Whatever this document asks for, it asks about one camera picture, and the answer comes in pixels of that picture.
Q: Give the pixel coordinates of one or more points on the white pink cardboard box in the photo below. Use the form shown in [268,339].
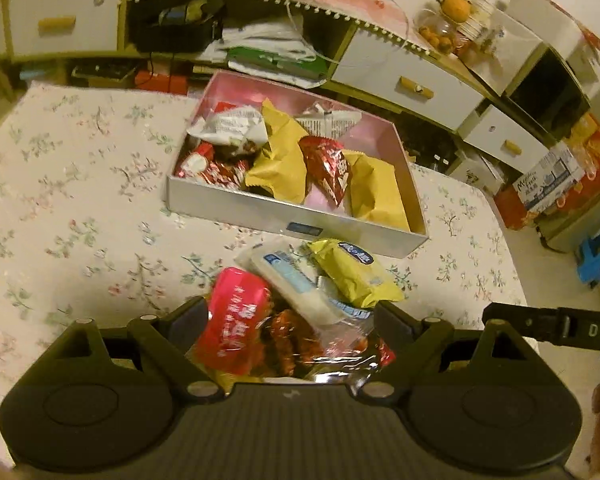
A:
[317,216]

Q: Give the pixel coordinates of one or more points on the floral tablecloth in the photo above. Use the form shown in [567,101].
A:
[85,233]

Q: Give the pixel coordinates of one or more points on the white drawer middle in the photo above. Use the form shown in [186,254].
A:
[374,65]

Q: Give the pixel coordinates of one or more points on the white milk carton box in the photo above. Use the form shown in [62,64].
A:
[551,178]

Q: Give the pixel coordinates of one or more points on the orange fruit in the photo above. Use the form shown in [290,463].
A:
[456,10]

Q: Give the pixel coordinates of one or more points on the yellow snack packet on table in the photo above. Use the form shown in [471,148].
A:
[361,279]

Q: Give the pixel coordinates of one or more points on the stack of papers and bags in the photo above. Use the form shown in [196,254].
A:
[273,48]

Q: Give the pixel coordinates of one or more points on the red white packets in box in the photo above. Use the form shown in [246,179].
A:
[201,166]

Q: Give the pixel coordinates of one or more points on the yellow snack bag left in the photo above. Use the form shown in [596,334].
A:
[279,169]

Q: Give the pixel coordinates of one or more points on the red clear snack bag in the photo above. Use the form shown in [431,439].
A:
[254,335]

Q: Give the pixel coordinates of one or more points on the white drawer right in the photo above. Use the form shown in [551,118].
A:
[495,133]

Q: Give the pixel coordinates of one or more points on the white printed snack packet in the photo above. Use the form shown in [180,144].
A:
[241,130]

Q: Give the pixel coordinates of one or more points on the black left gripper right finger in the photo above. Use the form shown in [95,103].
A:
[414,343]

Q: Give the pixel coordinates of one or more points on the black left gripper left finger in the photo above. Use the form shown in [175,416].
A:
[165,341]

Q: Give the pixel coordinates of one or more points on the red snack packet in box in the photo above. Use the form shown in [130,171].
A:
[326,166]

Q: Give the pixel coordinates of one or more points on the white drawer left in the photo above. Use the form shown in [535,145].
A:
[41,27]

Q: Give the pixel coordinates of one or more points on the white blue snack packet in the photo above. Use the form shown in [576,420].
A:
[273,262]

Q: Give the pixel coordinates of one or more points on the white drawer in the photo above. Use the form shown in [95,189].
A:
[41,27]
[374,65]
[495,133]

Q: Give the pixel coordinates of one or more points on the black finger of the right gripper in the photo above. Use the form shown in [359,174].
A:
[563,327]

